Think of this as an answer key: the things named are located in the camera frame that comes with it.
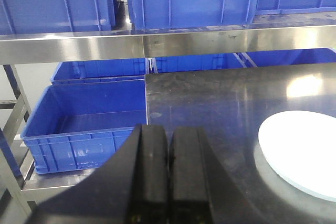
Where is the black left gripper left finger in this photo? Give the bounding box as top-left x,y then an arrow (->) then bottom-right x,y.
26,125 -> 168,223

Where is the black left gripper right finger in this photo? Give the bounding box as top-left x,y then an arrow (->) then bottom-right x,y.
167,126 -> 329,224

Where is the light blue plate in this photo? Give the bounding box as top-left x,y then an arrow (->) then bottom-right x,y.
258,111 -> 335,201

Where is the blue bin lower left front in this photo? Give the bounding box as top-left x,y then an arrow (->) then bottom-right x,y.
21,79 -> 146,174

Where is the blue bin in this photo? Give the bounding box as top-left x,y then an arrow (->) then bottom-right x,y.
21,79 -> 146,174
50,58 -> 149,85

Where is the blue bin lower left rear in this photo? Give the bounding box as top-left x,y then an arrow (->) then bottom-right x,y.
50,58 -> 149,85

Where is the blue crate left upper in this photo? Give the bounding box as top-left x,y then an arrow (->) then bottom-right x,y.
1,0 -> 117,35

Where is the stainless steel shelf frame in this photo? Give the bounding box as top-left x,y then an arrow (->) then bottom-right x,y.
1,24 -> 335,223

